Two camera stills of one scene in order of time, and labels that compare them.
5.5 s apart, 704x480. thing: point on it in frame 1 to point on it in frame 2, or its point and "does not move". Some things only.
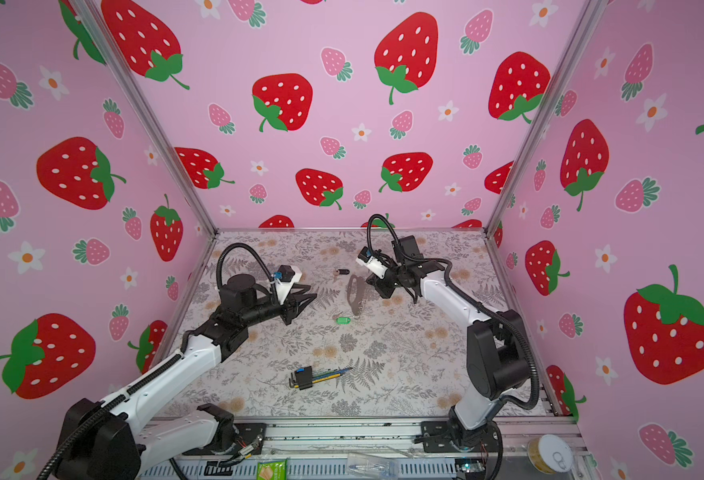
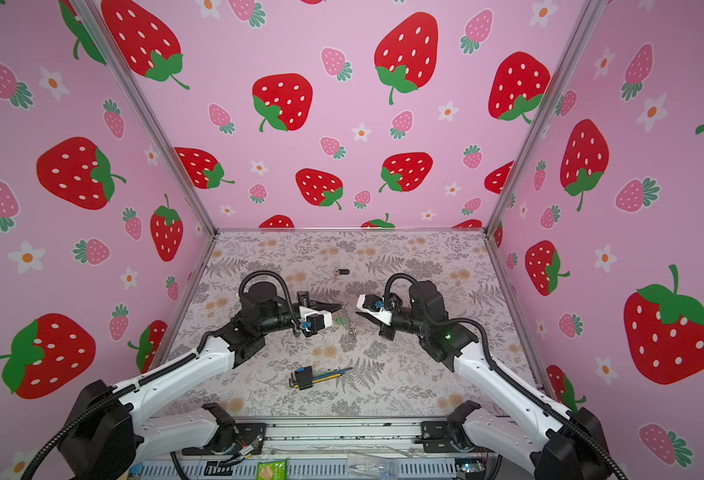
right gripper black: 378,283 to 384,331
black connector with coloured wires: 304,379 does not move
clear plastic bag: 371,466 does not move
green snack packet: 272,470 does not move
